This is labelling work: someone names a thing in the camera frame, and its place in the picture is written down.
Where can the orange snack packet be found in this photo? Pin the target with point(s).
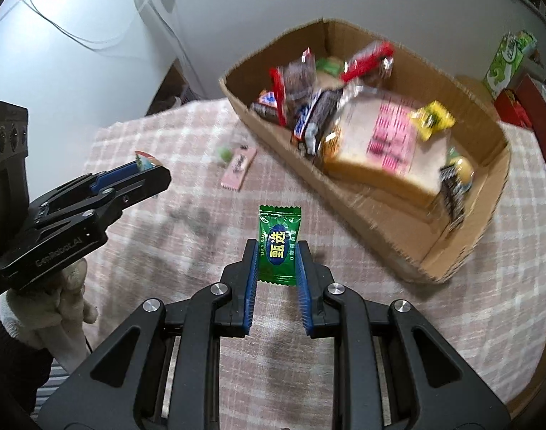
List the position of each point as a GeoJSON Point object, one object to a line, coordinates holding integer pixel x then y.
{"type": "Point", "coordinates": [145, 160]}

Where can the light green wrapped candy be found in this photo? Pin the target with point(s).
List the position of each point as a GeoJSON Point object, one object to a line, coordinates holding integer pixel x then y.
{"type": "Point", "coordinates": [223, 154]}

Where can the red printed box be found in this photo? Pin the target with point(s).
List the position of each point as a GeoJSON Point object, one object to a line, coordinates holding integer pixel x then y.
{"type": "Point", "coordinates": [508, 104]}

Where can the person's left forearm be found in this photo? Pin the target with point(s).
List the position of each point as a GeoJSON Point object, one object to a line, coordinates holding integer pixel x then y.
{"type": "Point", "coordinates": [13, 367]}

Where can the black white patterned packet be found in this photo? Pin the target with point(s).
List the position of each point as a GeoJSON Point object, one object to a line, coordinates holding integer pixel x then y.
{"type": "Point", "coordinates": [452, 192]}

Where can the green snack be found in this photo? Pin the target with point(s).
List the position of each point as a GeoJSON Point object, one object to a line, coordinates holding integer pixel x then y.
{"type": "Point", "coordinates": [328, 66]}

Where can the checked tablecloth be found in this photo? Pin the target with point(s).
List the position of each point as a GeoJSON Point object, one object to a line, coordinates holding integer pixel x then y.
{"type": "Point", "coordinates": [165, 242]}

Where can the brown chocolate bar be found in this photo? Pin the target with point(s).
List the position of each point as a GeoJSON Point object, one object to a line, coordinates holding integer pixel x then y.
{"type": "Point", "coordinates": [266, 105]}
{"type": "Point", "coordinates": [317, 116]}

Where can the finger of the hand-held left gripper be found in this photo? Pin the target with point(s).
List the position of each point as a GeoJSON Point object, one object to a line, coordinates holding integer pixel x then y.
{"type": "Point", "coordinates": [138, 186]}
{"type": "Point", "coordinates": [114, 175]}

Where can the red snack stick packet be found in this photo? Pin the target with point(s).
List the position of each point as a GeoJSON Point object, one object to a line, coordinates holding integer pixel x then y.
{"type": "Point", "coordinates": [279, 92]}

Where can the bread packet with pink label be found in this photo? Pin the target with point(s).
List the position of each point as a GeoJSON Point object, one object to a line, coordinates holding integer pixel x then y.
{"type": "Point", "coordinates": [380, 152]}

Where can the person's left hand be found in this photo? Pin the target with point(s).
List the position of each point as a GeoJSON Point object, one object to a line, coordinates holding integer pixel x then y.
{"type": "Point", "coordinates": [53, 313]}

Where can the dark red box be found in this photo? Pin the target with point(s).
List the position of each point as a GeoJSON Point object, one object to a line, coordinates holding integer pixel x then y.
{"type": "Point", "coordinates": [539, 103]}

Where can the purple snack packet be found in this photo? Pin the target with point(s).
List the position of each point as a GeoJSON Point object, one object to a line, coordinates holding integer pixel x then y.
{"type": "Point", "coordinates": [299, 85]}

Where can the yellow snack packet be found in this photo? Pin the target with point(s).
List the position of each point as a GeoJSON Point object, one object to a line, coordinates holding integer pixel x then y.
{"type": "Point", "coordinates": [434, 118]}

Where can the cardboard box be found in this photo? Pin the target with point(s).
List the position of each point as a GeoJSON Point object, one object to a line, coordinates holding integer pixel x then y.
{"type": "Point", "coordinates": [474, 215]}

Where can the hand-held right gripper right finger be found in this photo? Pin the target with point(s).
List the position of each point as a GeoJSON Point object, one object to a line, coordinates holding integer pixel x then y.
{"type": "Point", "coordinates": [303, 291]}

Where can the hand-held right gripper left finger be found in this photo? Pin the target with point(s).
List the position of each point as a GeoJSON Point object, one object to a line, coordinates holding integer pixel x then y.
{"type": "Point", "coordinates": [250, 286]}

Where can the dark green candy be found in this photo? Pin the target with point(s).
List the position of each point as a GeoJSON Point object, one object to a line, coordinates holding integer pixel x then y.
{"type": "Point", "coordinates": [277, 242]}

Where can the green tissue pack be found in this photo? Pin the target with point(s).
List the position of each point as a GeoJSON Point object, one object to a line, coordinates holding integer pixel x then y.
{"type": "Point", "coordinates": [505, 65]}

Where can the pink snack packet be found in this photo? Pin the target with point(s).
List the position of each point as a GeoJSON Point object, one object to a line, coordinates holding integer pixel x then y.
{"type": "Point", "coordinates": [239, 168]}

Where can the grey striped cloth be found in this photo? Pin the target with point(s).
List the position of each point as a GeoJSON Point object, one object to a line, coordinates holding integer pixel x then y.
{"type": "Point", "coordinates": [53, 383]}

